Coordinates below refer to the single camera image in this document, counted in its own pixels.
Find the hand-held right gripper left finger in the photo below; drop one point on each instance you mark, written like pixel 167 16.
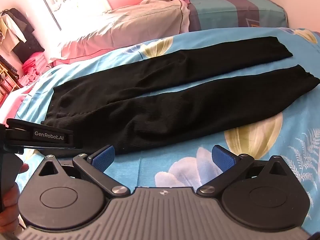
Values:
pixel 105 156

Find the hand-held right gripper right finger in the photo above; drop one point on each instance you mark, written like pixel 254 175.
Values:
pixel 221 156

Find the black pants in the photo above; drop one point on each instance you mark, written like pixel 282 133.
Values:
pixel 175 100

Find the person's left hand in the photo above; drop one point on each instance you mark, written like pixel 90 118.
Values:
pixel 10 205

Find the wooden shelf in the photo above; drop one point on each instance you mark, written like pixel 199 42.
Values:
pixel 7 82

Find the blue floral blanket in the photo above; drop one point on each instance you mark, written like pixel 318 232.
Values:
pixel 287 120

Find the stack of pink clothes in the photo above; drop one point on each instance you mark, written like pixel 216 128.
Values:
pixel 35 65

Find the hanging dark clothes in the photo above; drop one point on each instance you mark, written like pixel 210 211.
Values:
pixel 27 42

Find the hanging pale garment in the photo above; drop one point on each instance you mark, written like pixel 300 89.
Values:
pixel 11 35

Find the beige pillow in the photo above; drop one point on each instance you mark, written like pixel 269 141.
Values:
pixel 130 22

